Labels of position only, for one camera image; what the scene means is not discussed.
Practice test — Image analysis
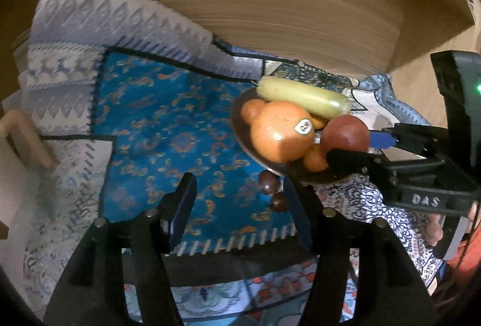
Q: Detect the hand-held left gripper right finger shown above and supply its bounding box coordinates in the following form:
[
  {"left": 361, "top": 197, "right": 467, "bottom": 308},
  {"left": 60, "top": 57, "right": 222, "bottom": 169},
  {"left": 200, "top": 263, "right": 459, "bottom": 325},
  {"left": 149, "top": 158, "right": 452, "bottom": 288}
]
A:
[{"left": 283, "top": 176, "right": 438, "bottom": 326}]

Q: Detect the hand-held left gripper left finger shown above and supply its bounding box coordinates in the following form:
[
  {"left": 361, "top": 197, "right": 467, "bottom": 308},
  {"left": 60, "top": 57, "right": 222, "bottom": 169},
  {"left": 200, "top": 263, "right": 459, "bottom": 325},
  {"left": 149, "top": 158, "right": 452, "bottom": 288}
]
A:
[{"left": 44, "top": 172, "right": 198, "bottom": 326}]

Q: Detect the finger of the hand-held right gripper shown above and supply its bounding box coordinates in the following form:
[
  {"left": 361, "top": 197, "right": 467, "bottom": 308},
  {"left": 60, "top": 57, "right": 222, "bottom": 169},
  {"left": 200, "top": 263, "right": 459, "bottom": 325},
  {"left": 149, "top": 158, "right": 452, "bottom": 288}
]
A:
[
  {"left": 370, "top": 123, "right": 452, "bottom": 161},
  {"left": 327, "top": 149, "right": 399, "bottom": 199}
]

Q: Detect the red tomato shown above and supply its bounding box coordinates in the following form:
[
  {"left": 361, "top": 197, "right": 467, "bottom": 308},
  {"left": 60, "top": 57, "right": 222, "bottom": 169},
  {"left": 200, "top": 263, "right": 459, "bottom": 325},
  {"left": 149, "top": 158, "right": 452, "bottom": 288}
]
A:
[{"left": 320, "top": 115, "right": 371, "bottom": 161}]

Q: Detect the small tangerine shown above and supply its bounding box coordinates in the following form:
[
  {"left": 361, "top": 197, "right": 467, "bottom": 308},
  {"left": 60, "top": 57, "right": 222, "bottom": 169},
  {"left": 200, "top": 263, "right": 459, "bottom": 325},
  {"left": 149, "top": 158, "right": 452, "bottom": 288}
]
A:
[
  {"left": 302, "top": 144, "right": 329, "bottom": 172},
  {"left": 240, "top": 99, "right": 267, "bottom": 124}
]

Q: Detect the orange with white sticker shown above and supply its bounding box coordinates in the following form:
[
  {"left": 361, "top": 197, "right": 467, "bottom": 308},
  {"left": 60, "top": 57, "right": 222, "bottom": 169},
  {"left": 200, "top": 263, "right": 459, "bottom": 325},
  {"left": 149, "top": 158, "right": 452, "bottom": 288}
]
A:
[{"left": 250, "top": 101, "right": 320, "bottom": 163}]

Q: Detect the pale green sugarcane piece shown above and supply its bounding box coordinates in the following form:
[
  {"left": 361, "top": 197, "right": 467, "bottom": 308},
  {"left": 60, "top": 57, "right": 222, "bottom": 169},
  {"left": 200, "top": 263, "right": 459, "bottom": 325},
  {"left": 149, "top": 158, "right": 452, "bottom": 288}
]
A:
[{"left": 257, "top": 75, "right": 352, "bottom": 120}]

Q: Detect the dark round plate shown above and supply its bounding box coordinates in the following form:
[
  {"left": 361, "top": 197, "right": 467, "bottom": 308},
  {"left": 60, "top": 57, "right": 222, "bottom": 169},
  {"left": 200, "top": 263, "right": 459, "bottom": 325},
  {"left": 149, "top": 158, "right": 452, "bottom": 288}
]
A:
[{"left": 230, "top": 87, "right": 376, "bottom": 186}]

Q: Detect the person's right hand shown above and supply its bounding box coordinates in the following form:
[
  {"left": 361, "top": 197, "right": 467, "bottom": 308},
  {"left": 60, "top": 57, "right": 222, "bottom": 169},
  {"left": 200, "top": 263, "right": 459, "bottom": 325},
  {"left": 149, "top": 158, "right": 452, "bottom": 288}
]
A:
[{"left": 424, "top": 213, "right": 446, "bottom": 248}]

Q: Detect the dark brown jujube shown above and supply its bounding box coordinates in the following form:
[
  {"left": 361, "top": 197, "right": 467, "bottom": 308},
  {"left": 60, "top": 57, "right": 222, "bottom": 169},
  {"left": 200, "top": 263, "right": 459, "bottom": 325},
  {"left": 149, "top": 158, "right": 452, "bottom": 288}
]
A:
[
  {"left": 271, "top": 192, "right": 288, "bottom": 213},
  {"left": 259, "top": 170, "right": 280, "bottom": 195}
]

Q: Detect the blue patterned patchwork cloth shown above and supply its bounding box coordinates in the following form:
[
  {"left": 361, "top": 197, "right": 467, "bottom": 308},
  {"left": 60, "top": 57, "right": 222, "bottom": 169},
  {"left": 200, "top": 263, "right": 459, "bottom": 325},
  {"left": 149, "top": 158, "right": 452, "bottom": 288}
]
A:
[{"left": 11, "top": 0, "right": 448, "bottom": 326}]

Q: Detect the beige mug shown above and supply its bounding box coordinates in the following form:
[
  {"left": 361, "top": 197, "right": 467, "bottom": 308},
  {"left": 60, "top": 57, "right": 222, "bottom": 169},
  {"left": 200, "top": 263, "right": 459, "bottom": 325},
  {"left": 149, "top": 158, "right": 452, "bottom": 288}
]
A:
[{"left": 0, "top": 109, "right": 60, "bottom": 233}]

